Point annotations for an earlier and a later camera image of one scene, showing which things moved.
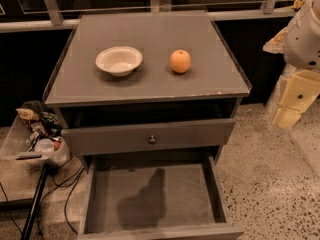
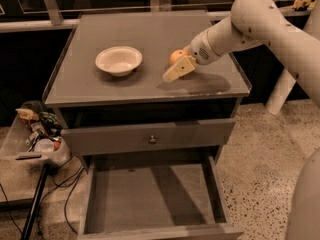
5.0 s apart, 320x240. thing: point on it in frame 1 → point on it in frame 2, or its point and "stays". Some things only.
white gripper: x=304 y=40 → x=199 y=53
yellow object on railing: x=298 y=4 stays
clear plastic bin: x=35 y=136 stays
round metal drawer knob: x=152 y=141 stays
